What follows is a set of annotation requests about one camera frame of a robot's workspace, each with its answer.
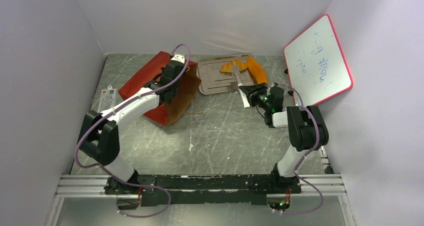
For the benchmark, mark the metal tongs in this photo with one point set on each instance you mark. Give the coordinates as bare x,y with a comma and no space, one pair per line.
237,76

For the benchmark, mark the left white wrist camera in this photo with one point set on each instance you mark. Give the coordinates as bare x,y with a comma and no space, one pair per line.
178,58

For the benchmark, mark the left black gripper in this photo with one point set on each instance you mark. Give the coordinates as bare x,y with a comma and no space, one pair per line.
163,69

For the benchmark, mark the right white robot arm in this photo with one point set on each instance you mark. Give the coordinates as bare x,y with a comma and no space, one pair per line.
306,127

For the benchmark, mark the orange fake bread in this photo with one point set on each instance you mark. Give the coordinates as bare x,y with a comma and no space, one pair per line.
257,71

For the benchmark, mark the metal baking tray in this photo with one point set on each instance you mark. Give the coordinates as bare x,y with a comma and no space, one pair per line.
212,80

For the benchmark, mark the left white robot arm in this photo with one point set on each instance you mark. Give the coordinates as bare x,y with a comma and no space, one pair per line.
100,132

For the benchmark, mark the clear plastic package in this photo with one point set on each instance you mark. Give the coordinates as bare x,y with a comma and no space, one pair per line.
107,99

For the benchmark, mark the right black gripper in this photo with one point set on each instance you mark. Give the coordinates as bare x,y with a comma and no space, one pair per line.
257,91

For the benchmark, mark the aluminium rail frame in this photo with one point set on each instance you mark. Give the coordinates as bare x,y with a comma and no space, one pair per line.
314,190

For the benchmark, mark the yellow fake bread slice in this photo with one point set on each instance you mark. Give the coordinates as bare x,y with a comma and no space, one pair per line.
228,67

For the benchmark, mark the red framed whiteboard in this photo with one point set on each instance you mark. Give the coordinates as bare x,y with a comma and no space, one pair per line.
316,65

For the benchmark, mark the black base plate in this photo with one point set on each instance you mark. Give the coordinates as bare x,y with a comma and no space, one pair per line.
155,190

